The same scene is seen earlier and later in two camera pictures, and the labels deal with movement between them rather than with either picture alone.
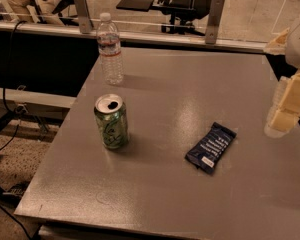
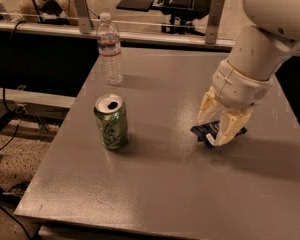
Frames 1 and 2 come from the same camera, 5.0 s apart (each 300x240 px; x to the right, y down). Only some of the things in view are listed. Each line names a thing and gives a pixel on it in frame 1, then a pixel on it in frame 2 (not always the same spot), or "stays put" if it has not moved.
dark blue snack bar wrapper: [205, 153] → [208, 133]
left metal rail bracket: [85, 22] stays put
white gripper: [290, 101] → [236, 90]
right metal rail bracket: [214, 19] stays put
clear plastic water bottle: [109, 49] stays put
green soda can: [112, 118] stays put
